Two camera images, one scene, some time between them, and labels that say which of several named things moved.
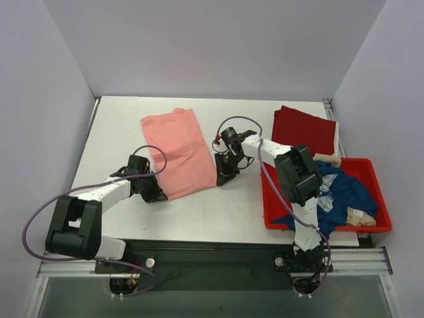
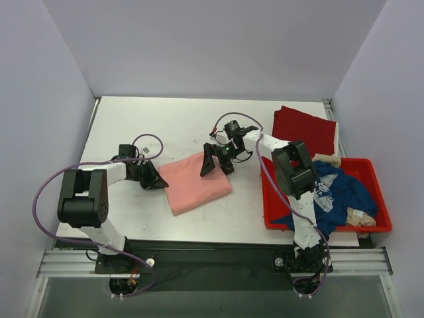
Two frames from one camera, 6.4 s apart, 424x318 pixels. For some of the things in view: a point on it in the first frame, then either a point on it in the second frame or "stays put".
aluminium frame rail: (344, 261) stays put
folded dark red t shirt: (295, 128) stays put
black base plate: (217, 265) stays put
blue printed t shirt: (339, 191) stays put
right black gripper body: (226, 163) to (214, 158)
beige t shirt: (354, 217) stays put
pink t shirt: (190, 165) to (187, 189)
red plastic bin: (362, 168) stays put
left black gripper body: (148, 187) to (147, 175)
